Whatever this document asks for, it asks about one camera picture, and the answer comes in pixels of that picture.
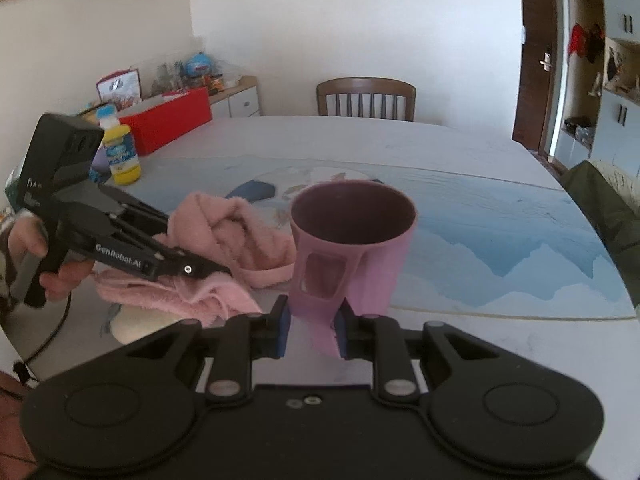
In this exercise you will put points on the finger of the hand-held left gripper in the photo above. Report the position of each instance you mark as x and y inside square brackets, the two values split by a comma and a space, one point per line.
[140, 212]
[195, 266]

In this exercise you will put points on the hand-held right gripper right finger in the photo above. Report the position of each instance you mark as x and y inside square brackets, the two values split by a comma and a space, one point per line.
[341, 336]

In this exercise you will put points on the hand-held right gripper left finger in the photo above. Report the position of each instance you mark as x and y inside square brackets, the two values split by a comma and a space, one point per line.
[282, 331]

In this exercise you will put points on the pink towel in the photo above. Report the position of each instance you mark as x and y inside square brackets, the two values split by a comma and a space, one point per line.
[240, 240]

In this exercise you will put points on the pink plastic cup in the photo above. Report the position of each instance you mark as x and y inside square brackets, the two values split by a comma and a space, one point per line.
[350, 240]

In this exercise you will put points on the person's left hand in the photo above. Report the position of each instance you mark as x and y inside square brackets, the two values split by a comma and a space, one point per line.
[67, 277]

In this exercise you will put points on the yellow jar with blue label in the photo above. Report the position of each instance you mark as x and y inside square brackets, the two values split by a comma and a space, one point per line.
[122, 157]

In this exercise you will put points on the white bottle with blue cap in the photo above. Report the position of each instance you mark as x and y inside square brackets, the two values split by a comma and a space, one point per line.
[107, 119]

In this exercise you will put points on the red box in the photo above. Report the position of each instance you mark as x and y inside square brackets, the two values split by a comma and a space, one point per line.
[167, 120]

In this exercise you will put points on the red and white bag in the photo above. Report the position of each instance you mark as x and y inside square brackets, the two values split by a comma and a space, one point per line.
[119, 87]

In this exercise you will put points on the white drawer cabinet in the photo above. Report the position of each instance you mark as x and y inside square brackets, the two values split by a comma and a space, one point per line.
[242, 102]

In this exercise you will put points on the blue snack packet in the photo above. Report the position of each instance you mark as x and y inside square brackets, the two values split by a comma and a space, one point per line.
[199, 64]

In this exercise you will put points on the blue mountain print table mat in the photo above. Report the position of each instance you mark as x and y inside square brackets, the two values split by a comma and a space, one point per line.
[475, 240]

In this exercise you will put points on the person's reddish clothing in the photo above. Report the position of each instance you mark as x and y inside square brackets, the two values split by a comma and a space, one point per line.
[12, 425]

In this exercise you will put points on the wooden chair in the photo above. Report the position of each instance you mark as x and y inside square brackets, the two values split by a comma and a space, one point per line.
[366, 97]

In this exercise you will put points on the dark green cloth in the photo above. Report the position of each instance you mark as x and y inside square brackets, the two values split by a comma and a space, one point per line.
[607, 215]

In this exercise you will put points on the white wardrobe with open shelves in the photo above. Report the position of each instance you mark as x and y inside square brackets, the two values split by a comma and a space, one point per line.
[617, 110]

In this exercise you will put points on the brown wooden door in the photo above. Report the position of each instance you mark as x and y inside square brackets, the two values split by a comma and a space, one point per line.
[535, 35]

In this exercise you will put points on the red garment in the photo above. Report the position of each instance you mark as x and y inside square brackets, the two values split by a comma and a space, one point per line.
[579, 40]

